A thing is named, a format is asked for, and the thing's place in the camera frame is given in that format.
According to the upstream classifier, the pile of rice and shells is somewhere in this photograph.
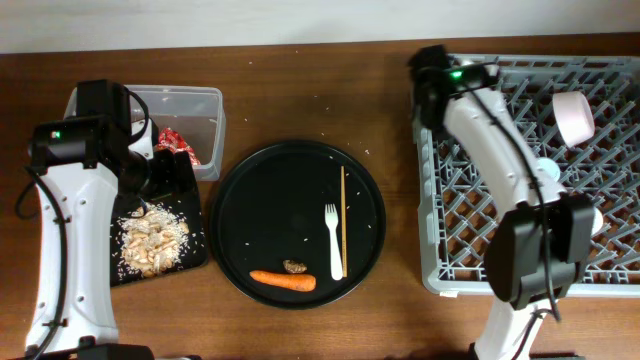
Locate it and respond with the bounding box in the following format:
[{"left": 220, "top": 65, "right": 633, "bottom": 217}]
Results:
[{"left": 112, "top": 202, "right": 206, "bottom": 281}]

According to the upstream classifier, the blue plastic cup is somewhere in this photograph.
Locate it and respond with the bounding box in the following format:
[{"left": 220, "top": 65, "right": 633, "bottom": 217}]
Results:
[{"left": 537, "top": 157, "right": 561, "bottom": 182}]

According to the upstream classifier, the wooden chopstick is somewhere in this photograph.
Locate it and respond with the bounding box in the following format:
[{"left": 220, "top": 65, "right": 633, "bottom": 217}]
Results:
[{"left": 340, "top": 165, "right": 348, "bottom": 278}]

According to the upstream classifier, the black rectangular tray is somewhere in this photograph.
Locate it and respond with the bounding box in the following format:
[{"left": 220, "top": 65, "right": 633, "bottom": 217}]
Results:
[{"left": 108, "top": 180, "right": 210, "bottom": 289}]

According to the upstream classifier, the clear plastic bin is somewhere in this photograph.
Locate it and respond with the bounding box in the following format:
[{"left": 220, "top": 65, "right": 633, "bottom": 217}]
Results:
[{"left": 33, "top": 80, "right": 226, "bottom": 192}]

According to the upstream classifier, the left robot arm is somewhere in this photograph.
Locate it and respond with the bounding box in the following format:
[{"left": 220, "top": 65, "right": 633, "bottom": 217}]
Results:
[{"left": 24, "top": 80, "right": 222, "bottom": 359}]

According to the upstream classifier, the orange carrot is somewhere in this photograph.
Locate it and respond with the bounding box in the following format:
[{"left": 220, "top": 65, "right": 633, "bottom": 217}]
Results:
[{"left": 249, "top": 270, "right": 316, "bottom": 292}]

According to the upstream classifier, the brown food scrap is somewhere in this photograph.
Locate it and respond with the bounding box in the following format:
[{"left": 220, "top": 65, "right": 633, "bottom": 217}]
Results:
[{"left": 283, "top": 259, "right": 307, "bottom": 274}]

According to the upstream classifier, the cream paper cup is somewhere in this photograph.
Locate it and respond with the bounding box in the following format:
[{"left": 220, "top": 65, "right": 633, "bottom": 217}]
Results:
[{"left": 591, "top": 207, "right": 604, "bottom": 237}]

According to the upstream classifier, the grey dishwasher rack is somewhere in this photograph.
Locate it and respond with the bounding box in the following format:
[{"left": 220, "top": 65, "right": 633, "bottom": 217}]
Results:
[{"left": 413, "top": 54, "right": 639, "bottom": 298}]

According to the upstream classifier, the pink bowl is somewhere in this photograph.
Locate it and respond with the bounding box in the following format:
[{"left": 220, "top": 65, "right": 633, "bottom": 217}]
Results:
[{"left": 552, "top": 92, "right": 595, "bottom": 147}]

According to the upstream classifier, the red snack wrapper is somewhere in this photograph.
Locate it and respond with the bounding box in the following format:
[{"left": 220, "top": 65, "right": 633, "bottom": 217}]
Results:
[{"left": 154, "top": 127, "right": 201, "bottom": 166}]

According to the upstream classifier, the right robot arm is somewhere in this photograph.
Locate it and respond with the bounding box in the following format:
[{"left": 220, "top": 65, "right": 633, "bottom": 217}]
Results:
[{"left": 408, "top": 45, "right": 595, "bottom": 360}]

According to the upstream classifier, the round black tray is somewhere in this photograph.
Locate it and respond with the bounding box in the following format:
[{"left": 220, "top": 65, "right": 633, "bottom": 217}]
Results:
[{"left": 210, "top": 140, "right": 386, "bottom": 309}]

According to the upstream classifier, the white plastic fork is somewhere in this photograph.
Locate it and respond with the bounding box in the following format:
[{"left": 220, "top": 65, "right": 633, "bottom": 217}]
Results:
[{"left": 324, "top": 204, "right": 343, "bottom": 281}]

